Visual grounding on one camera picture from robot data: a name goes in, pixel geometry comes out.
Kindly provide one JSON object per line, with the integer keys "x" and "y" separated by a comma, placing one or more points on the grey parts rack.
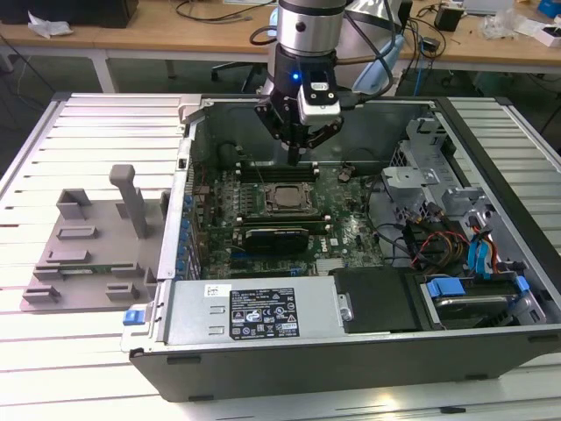
{"x": 105, "y": 237}

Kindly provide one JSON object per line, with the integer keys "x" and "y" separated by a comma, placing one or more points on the black box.
{"x": 407, "y": 13}

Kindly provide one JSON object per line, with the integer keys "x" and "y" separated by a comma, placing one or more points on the white cardboard box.
{"x": 548, "y": 37}

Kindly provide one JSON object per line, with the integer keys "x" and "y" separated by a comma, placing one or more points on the black office chair base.
{"x": 225, "y": 68}

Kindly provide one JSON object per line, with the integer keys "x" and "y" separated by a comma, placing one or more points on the CPU socket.
{"x": 264, "y": 210}

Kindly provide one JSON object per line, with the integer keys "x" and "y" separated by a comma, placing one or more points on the small black adapter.
{"x": 447, "y": 19}

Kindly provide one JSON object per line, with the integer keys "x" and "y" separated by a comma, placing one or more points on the black plastic shroud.
{"x": 377, "y": 302}

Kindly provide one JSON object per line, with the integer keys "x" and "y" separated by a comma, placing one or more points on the clear plastic bag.
{"x": 497, "y": 24}

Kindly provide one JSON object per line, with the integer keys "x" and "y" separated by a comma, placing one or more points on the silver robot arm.
{"x": 315, "y": 39}

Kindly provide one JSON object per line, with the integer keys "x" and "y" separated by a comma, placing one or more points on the round coin battery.
{"x": 344, "y": 175}

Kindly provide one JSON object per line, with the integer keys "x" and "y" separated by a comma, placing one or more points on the green RAM stick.
{"x": 315, "y": 226}

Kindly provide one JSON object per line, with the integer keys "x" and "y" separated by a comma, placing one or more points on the silver CPU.
{"x": 287, "y": 198}

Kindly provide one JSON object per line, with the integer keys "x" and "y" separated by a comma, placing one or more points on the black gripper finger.
{"x": 324, "y": 133}
{"x": 278, "y": 120}

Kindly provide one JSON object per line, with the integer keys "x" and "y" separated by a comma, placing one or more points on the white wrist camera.
{"x": 317, "y": 115}

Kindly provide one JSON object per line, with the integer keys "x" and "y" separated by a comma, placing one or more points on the black open PC case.
{"x": 350, "y": 364}

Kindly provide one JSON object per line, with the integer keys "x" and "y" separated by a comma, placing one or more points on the blue case latch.
{"x": 133, "y": 318}

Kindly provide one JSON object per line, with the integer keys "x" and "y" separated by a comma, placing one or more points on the black monitor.
{"x": 87, "y": 11}

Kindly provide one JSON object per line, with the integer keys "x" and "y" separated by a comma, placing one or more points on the crumpled white paper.
{"x": 48, "y": 27}

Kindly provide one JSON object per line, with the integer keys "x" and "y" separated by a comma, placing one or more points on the blue expansion slot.
{"x": 239, "y": 254}

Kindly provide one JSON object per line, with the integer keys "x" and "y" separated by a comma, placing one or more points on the wooden desk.
{"x": 131, "y": 41}

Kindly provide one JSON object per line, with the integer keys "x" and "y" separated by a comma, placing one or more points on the silver power supply unit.
{"x": 193, "y": 316}

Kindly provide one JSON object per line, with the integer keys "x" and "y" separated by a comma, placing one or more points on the green motherboard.
{"x": 219, "y": 197}

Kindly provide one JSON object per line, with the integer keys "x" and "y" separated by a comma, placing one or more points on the silver finned heatsink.
{"x": 329, "y": 266}

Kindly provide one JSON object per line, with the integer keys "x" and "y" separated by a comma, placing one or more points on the black graphics card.
{"x": 276, "y": 242}

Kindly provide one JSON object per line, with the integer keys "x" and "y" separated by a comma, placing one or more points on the blue box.
{"x": 550, "y": 5}

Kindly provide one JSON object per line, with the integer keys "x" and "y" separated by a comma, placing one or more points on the silver metal drive cage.
{"x": 407, "y": 177}

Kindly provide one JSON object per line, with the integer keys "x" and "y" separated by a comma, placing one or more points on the hard disk in blue carrier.
{"x": 473, "y": 309}

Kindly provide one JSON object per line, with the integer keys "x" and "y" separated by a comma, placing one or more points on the black RAM slot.
{"x": 271, "y": 173}
{"x": 271, "y": 178}
{"x": 280, "y": 220}
{"x": 271, "y": 169}
{"x": 280, "y": 216}

